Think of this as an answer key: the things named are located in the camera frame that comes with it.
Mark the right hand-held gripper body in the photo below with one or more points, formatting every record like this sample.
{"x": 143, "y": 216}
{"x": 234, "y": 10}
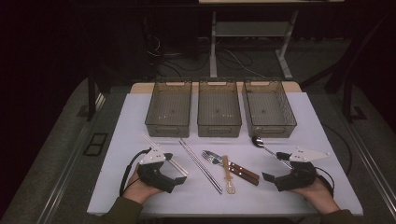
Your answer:
{"x": 299, "y": 179}

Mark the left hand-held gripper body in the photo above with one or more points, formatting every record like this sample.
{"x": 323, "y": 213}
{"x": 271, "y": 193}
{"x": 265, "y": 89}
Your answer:
{"x": 152, "y": 174}

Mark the metal chopstick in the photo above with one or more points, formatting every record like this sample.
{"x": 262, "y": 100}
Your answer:
{"x": 201, "y": 165}

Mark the metal spoon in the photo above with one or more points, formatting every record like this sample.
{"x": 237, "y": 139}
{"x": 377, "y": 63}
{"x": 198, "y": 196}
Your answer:
{"x": 257, "y": 141}

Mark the smoky transparent plastic bin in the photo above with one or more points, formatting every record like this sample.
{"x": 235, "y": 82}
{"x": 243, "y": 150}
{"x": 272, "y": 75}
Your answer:
{"x": 267, "y": 109}
{"x": 219, "y": 109}
{"x": 168, "y": 109}

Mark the person's left hand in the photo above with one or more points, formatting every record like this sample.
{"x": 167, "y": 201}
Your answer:
{"x": 137, "y": 189}

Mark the person's right hand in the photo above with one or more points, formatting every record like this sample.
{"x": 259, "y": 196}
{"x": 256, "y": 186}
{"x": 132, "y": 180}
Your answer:
{"x": 320, "y": 197}

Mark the white table cover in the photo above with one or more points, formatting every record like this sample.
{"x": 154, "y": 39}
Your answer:
{"x": 199, "y": 203}

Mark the black floor plate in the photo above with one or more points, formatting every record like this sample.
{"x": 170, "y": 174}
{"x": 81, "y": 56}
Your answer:
{"x": 95, "y": 144}

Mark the black metal stand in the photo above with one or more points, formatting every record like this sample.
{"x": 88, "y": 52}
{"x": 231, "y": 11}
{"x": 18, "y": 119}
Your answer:
{"x": 347, "y": 77}
{"x": 91, "y": 93}

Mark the aluminium floor rail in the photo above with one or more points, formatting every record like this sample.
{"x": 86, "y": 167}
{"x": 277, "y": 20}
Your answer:
{"x": 370, "y": 161}
{"x": 71, "y": 161}

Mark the white metal desk frame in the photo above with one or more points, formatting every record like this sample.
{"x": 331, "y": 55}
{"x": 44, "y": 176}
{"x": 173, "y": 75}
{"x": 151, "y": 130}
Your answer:
{"x": 249, "y": 28}

